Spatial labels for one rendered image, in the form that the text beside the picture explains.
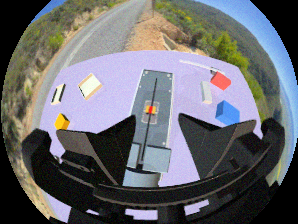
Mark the blue rectangular block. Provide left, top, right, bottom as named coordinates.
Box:
left=216, top=100, right=239, bottom=125

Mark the yellow square block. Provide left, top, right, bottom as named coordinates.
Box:
left=55, top=113, right=71, bottom=129

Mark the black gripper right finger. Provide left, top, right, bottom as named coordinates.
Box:
left=177, top=113, right=257, bottom=180

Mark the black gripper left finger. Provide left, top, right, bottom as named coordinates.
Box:
left=56, top=115, right=136, bottom=186

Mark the red rectangular block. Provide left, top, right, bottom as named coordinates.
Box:
left=210, top=71, right=231, bottom=91

